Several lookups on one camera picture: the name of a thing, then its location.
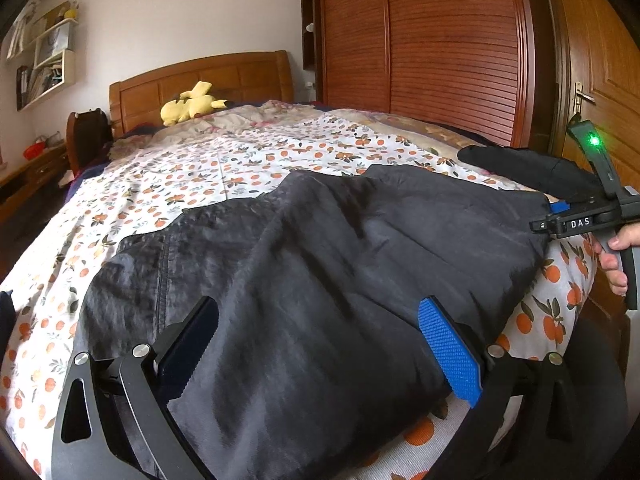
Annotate wooden slatted wardrobe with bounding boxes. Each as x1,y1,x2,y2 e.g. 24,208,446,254
317,0,556,148

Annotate chair with black backpack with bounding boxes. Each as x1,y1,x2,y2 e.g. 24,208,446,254
65,109,115,171

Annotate white wall shelf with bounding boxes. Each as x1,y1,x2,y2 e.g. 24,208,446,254
4,2,81,112

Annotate yellow plush toy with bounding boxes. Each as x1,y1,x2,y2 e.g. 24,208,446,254
160,81,228,127

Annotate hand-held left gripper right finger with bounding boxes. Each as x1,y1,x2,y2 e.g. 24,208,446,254
417,296,578,448

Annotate orange floral bed sheet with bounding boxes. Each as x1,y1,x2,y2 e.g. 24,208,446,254
0,100,601,480

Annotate wooden side desk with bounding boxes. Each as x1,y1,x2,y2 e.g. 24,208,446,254
0,142,71,223

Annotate person's right hand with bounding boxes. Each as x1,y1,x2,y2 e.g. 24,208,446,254
592,225,640,297

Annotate pink floral quilt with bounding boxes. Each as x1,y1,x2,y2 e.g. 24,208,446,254
112,100,326,146

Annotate narrow wooden niche shelf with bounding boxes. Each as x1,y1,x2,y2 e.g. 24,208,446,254
300,0,325,106

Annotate wooden headboard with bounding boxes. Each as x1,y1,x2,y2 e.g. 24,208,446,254
109,50,295,141

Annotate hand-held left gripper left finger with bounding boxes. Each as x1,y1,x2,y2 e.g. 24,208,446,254
50,296,220,480

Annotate wooden door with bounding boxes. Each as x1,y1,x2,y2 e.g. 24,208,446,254
540,0,640,191

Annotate brown patterned bed mat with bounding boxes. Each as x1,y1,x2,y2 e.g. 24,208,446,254
370,110,486,148

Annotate metal door handle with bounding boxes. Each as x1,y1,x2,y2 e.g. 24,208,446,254
574,82,597,126

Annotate black jacket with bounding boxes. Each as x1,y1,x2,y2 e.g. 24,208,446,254
75,145,601,480

